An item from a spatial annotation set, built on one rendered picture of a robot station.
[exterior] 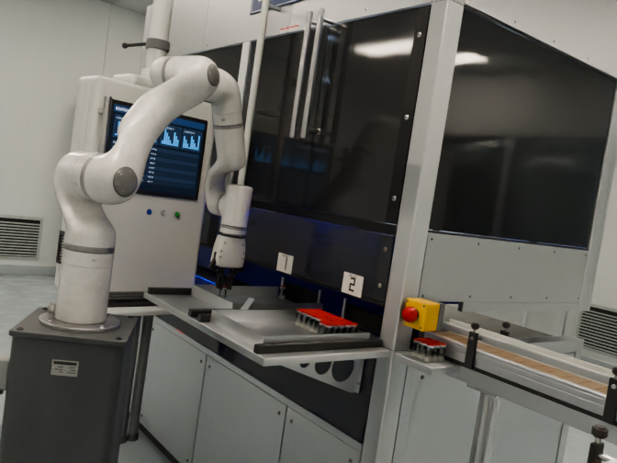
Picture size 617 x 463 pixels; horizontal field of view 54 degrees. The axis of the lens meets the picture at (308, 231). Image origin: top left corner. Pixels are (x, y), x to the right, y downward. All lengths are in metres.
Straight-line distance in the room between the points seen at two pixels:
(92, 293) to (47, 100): 5.39
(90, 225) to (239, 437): 1.06
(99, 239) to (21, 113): 5.31
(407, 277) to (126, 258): 1.08
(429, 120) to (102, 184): 0.82
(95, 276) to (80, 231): 0.11
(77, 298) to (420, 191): 0.89
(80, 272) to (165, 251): 0.84
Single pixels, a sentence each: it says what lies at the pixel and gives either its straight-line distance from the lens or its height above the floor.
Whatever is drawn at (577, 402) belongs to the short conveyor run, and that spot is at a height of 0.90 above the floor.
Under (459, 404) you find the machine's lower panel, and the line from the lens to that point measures 1.92.
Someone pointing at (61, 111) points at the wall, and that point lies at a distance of 6.87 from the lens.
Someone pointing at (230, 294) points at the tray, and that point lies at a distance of 2.06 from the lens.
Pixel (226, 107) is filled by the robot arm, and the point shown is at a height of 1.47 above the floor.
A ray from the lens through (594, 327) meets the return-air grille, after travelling 6.44.
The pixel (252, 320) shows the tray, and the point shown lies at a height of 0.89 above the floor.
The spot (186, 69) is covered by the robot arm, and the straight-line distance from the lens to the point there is 1.65.
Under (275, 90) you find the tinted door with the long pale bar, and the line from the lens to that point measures 2.20.
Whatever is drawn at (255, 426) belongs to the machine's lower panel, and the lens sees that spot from 2.17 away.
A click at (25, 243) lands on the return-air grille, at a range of 6.85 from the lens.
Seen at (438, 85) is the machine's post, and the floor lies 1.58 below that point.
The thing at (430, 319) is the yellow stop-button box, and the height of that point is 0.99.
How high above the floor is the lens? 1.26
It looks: 4 degrees down
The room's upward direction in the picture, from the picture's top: 8 degrees clockwise
